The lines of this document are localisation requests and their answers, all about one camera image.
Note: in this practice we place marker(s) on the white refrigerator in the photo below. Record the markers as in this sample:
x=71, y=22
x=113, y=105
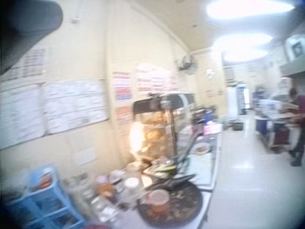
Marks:
x=234, y=100

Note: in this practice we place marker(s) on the red and white wall menus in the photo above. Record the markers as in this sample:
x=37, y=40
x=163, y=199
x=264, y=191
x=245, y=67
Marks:
x=145, y=83

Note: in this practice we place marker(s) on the black tongs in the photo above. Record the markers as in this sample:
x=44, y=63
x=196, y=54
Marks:
x=172, y=181

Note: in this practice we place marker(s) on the white wall posters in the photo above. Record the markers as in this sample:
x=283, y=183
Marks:
x=47, y=109

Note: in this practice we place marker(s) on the pink container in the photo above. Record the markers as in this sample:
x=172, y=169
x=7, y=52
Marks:
x=212, y=128

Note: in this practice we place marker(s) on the clear plastic bags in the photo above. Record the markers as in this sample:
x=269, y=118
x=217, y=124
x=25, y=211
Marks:
x=97, y=198

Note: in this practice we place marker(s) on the wall mounted fan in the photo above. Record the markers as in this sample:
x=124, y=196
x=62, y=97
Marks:
x=187, y=63

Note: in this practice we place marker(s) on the blue plastic crate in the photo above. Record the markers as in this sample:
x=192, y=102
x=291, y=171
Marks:
x=48, y=205

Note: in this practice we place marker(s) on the blue work counter with items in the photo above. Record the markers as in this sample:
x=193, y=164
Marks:
x=269, y=119

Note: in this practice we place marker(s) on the white plate with food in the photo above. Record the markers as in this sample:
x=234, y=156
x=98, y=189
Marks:
x=201, y=148

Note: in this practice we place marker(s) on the glass food display warmer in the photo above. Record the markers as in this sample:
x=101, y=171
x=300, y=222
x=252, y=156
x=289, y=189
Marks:
x=156, y=128

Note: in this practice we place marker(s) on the clear jar with white lid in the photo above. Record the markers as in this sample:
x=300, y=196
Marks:
x=131, y=188

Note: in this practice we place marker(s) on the orange sauce bottle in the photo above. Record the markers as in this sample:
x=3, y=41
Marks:
x=103, y=186

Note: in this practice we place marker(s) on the tray of green vegetables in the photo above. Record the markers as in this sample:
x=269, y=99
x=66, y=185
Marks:
x=164, y=169

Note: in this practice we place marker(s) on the round dark griddle pan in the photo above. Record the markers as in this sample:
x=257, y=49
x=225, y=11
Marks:
x=177, y=205

